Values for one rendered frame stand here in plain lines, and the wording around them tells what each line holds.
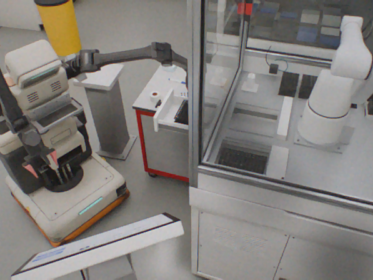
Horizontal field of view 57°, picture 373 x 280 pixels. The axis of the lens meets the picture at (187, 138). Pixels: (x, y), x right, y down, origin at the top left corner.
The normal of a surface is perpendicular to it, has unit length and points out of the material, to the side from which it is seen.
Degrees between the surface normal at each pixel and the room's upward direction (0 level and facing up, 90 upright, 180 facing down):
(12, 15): 90
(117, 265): 45
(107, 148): 90
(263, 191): 90
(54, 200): 0
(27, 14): 90
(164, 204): 0
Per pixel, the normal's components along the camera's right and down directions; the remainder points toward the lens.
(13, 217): -0.01, -0.71
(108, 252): 0.22, -0.13
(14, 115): 0.72, 0.48
